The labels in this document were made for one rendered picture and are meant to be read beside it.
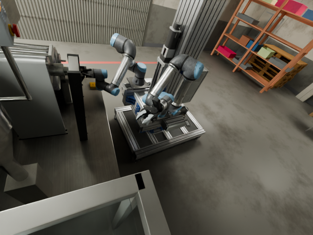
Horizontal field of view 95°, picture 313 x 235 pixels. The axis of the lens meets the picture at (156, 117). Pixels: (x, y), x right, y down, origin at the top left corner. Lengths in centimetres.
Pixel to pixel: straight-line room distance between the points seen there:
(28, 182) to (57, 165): 33
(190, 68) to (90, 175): 96
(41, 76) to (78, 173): 56
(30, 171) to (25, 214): 52
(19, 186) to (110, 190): 55
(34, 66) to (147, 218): 74
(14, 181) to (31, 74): 44
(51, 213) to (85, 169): 78
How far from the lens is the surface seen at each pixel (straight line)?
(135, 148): 188
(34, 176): 77
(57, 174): 105
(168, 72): 113
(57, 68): 92
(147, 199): 26
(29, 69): 84
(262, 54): 585
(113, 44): 140
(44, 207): 26
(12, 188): 78
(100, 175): 101
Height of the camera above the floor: 185
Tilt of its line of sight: 45 degrees down
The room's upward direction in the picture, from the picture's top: 23 degrees clockwise
